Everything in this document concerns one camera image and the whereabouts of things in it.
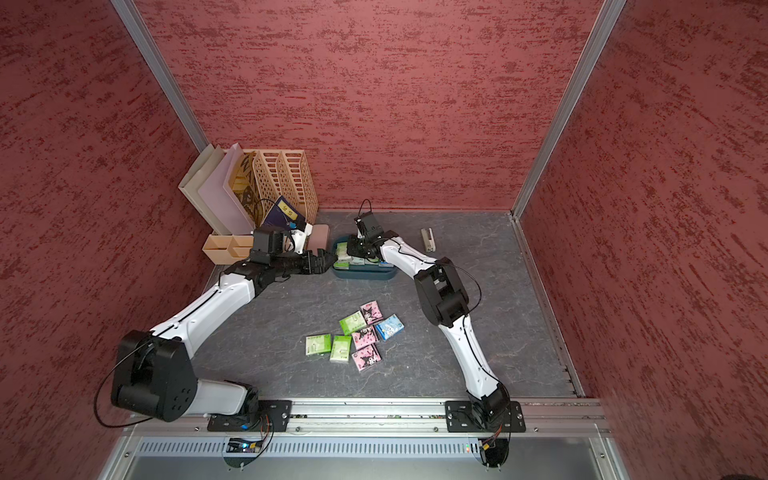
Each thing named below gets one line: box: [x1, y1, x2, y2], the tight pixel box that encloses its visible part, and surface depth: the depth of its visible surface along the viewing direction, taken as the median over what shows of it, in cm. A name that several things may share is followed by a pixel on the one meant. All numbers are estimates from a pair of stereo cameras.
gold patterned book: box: [231, 152, 263, 229], surface depth 103 cm
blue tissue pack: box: [374, 313, 405, 341], surface depth 89 cm
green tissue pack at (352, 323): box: [339, 310, 367, 336], surface depth 90 cm
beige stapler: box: [420, 228, 436, 253], surface depth 112 cm
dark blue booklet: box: [261, 195, 307, 232], surface depth 105 cm
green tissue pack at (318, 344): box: [305, 333, 331, 356], surface depth 85 cm
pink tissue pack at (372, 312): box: [360, 300, 384, 325], surface depth 91 cm
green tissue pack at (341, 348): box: [330, 335, 352, 362], surface depth 85 cm
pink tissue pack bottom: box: [351, 343, 383, 372], surface depth 83 cm
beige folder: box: [178, 144, 230, 235], surface depth 92 cm
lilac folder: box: [198, 142, 255, 235], surface depth 94 cm
